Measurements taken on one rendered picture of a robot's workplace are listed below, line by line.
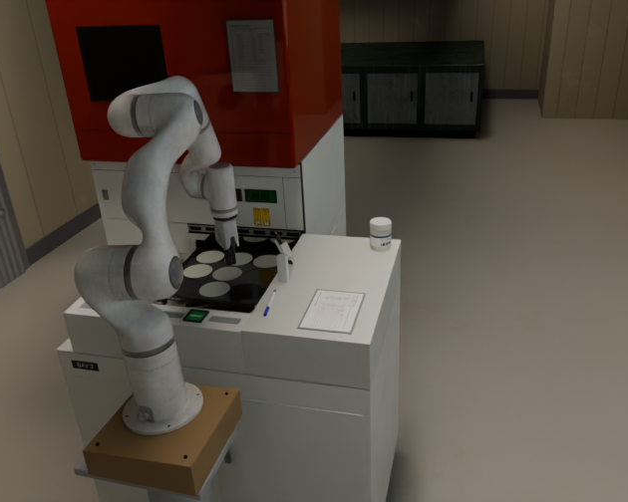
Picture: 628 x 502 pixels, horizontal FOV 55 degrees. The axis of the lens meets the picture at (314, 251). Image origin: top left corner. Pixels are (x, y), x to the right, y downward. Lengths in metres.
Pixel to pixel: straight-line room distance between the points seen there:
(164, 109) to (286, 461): 1.06
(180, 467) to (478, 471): 1.50
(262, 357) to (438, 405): 1.36
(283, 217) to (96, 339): 0.75
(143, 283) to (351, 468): 0.87
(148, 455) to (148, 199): 0.55
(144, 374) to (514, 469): 1.66
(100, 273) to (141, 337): 0.16
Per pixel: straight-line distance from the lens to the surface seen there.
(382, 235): 1.98
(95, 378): 1.99
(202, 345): 1.72
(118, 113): 1.51
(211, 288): 1.99
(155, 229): 1.32
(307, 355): 1.61
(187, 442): 1.43
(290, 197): 2.11
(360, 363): 1.59
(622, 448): 2.86
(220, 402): 1.51
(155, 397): 1.45
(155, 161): 1.41
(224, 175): 1.83
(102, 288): 1.34
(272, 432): 1.83
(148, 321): 1.38
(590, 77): 7.66
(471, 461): 2.64
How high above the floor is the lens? 1.86
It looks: 26 degrees down
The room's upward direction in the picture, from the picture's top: 3 degrees counter-clockwise
